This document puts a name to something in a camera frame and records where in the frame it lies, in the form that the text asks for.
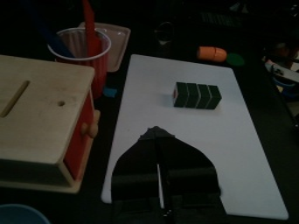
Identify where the red utensil handle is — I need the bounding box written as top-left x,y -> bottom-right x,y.
80,0 -> 104,58

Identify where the white cutting board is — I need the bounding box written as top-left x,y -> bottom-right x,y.
99,53 -> 290,221

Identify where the light blue bowl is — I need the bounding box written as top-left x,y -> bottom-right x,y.
0,203 -> 52,224

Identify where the red plastic cup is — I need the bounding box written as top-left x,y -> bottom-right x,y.
46,26 -> 114,100

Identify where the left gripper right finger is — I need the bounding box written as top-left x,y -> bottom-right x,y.
157,126 -> 230,224

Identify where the small blue block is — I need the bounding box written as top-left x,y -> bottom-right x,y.
103,87 -> 119,98

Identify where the wooden box with red drawer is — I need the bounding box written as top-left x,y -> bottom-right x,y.
0,54 -> 102,195

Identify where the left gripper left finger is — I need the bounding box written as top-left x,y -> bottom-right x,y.
110,126 -> 166,224

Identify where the blue utensil handle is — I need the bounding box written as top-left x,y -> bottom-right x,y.
23,0 -> 78,59

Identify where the green toy carrot top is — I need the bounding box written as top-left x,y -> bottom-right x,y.
226,52 -> 247,67

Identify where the black cable loop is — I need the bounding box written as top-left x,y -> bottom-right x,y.
154,20 -> 177,46

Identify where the toy sushi roll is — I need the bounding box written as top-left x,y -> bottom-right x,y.
173,81 -> 223,110

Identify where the pink square plate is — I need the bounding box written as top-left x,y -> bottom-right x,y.
78,21 -> 132,74

